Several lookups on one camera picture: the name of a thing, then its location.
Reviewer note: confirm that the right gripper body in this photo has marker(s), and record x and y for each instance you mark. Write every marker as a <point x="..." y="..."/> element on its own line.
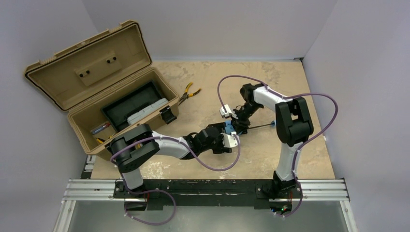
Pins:
<point x="239" y="119"/>

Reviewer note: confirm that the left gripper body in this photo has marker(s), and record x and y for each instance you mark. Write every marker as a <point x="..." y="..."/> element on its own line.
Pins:
<point x="221" y="136"/>

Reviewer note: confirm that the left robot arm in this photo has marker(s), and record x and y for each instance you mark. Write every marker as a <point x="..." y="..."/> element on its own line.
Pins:
<point x="132" y="149"/>

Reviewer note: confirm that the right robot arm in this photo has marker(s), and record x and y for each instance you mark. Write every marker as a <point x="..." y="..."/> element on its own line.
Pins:
<point x="293" y="126"/>

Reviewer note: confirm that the grey box in toolbox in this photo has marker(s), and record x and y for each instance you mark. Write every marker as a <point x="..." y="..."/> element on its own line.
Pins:
<point x="146" y="110"/>

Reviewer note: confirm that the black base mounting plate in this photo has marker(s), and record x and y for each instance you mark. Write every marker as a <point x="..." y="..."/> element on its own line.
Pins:
<point x="257" y="193"/>

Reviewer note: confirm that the black toolbox tray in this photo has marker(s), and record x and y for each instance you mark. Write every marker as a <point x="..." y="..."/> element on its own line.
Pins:
<point x="123" y="107"/>

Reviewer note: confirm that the yellow tool in toolbox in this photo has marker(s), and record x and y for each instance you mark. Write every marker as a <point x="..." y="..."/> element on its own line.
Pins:
<point x="100" y="140"/>

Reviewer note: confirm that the tan plastic toolbox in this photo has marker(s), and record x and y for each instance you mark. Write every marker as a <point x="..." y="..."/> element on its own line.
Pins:
<point x="83" y="78"/>

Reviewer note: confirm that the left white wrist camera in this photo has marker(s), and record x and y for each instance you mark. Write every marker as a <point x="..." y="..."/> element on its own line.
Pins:
<point x="230" y="140"/>

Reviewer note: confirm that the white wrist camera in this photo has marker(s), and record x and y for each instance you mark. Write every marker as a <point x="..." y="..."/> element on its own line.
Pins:
<point x="230" y="140"/>
<point x="226" y="112"/>

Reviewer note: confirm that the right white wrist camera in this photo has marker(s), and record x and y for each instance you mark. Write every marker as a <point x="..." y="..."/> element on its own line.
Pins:
<point x="226" y="112"/>

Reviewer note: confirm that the aluminium rail frame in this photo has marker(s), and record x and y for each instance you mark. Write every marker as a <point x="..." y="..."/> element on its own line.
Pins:
<point x="88" y="204"/>

